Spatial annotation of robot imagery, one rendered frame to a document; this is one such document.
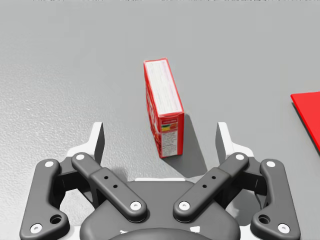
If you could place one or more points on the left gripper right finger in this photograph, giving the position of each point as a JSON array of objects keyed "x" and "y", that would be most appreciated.
[{"x": 277, "y": 195}]

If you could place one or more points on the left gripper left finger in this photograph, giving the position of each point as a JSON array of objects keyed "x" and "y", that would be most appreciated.
[{"x": 42, "y": 195}]

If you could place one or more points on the pink pad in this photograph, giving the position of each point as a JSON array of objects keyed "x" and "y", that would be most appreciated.
[{"x": 310, "y": 112}]

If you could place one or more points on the red carton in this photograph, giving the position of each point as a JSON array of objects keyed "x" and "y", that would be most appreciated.
[{"x": 165, "y": 100}]

